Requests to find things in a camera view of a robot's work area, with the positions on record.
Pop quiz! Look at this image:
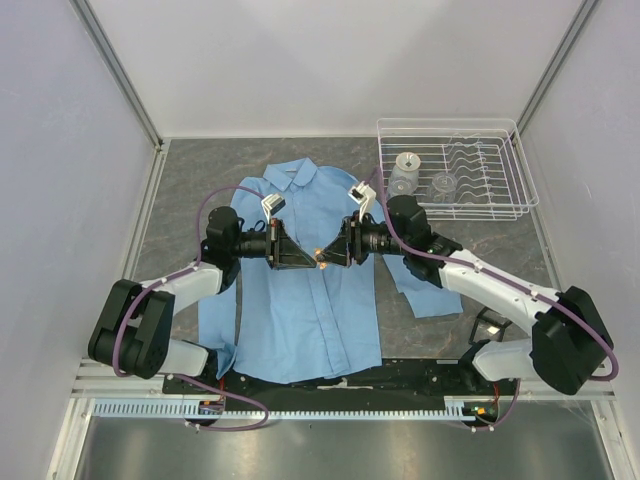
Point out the light blue button shirt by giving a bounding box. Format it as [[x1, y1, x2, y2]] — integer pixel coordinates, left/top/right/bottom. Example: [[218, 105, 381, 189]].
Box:
[[198, 158, 464, 385]]

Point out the aluminium front rail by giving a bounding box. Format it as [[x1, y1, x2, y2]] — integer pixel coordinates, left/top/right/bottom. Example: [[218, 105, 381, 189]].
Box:
[[71, 360, 615, 402]]

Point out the clear glass lying left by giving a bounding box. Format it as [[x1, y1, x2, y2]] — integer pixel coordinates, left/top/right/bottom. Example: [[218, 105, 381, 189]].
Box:
[[387, 177, 416, 198]]

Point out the right aluminium frame post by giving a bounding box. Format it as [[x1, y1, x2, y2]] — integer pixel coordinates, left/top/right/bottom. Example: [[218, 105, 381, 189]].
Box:
[[516, 0, 601, 133]]

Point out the clear glass with gold base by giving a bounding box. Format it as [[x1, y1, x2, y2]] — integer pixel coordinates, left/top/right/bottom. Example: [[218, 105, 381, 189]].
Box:
[[390, 152, 421, 186]]

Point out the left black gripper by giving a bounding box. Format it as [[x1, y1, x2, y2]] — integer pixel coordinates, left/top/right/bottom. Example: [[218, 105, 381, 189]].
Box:
[[230, 218, 315, 270]]

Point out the clear glass lying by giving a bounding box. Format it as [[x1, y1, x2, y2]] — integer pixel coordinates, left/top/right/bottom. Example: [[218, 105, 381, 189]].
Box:
[[427, 171, 458, 204], [387, 177, 416, 198]]

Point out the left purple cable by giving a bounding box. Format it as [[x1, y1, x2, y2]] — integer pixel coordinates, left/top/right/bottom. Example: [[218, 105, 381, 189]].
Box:
[[112, 185, 271, 432]]

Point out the clear glass lying right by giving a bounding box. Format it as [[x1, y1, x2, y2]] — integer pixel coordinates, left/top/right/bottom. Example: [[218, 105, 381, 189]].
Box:
[[427, 171, 458, 204]]

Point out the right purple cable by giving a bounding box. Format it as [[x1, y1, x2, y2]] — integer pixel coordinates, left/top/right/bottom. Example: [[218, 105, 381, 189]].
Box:
[[362, 169, 619, 434]]

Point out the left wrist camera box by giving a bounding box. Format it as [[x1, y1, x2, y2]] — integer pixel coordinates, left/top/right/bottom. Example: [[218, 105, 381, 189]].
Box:
[[261, 193, 286, 223]]

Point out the left aluminium frame post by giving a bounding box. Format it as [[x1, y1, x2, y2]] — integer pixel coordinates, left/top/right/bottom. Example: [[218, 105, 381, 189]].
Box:
[[69, 0, 164, 150]]

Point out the slotted grey cable duct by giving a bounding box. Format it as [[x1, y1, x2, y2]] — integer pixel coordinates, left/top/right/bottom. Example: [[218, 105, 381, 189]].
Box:
[[92, 398, 478, 421]]

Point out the aluminium frame post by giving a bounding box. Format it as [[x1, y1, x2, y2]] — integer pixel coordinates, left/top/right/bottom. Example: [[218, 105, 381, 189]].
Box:
[[516, 0, 601, 133], [69, 0, 164, 150]]

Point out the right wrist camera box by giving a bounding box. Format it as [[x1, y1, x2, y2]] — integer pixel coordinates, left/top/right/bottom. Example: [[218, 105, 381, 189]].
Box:
[[348, 181, 376, 222]]

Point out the small black framed stand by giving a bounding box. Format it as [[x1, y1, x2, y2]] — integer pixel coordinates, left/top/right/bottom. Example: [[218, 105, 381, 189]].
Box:
[[468, 307, 512, 345]]

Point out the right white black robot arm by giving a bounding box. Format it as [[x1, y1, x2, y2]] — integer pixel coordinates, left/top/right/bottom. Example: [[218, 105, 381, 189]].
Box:
[[316, 195, 613, 395]]

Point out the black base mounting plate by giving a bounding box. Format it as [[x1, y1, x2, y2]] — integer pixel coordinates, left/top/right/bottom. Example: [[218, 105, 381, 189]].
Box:
[[162, 357, 521, 414]]

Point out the purple cable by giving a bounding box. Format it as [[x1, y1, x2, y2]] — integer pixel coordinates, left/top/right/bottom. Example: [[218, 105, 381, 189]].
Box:
[[112, 185, 271, 432], [362, 169, 619, 434]]

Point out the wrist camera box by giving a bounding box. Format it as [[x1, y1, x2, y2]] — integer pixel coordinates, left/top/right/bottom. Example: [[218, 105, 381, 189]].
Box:
[[261, 193, 286, 223], [348, 181, 376, 222]]

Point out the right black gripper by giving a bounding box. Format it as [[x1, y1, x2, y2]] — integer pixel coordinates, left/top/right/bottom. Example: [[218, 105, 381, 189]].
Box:
[[317, 210, 409, 268]]

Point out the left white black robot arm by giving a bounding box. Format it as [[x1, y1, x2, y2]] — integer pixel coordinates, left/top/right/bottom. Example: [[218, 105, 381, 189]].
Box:
[[88, 206, 317, 393]]

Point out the white wire dish rack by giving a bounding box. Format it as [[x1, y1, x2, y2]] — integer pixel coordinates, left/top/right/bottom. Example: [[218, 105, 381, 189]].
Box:
[[377, 118, 539, 221]]

